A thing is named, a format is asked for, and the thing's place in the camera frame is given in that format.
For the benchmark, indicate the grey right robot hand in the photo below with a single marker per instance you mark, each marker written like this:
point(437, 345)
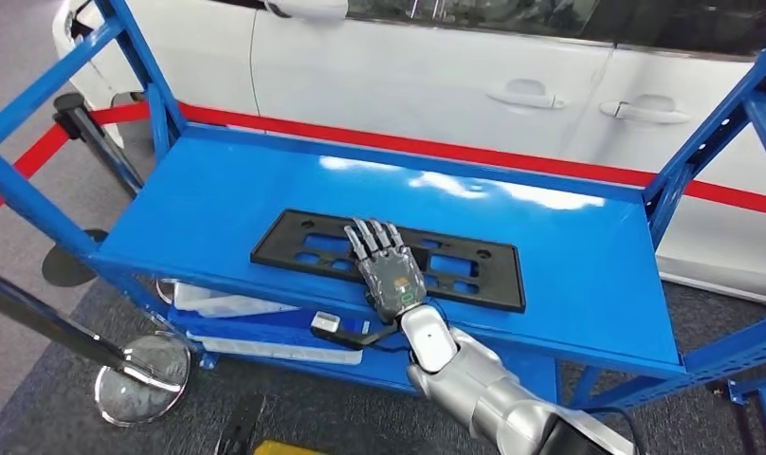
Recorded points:
point(392, 279)

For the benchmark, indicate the black plastic panel part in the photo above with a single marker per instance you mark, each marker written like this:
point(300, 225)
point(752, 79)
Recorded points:
point(502, 282)

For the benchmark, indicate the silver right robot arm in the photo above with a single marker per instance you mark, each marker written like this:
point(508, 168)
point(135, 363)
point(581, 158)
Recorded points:
point(483, 389)

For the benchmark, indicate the blue metal shelf rack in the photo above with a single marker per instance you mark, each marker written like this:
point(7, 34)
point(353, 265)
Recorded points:
point(232, 188)

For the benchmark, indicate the red barrier belt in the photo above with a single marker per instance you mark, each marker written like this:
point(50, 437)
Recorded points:
point(421, 141)
point(37, 154)

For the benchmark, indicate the blue plastic bin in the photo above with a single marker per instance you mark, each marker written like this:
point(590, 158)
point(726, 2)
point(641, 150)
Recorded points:
point(257, 326)

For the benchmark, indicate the white car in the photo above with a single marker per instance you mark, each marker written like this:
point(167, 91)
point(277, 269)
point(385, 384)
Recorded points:
point(389, 69)

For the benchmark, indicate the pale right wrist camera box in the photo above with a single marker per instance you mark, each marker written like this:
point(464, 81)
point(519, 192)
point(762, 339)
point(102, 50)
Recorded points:
point(325, 322)

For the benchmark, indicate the chrome stanchion post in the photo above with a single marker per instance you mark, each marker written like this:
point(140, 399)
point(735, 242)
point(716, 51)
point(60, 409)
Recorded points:
point(141, 383)
point(97, 141)

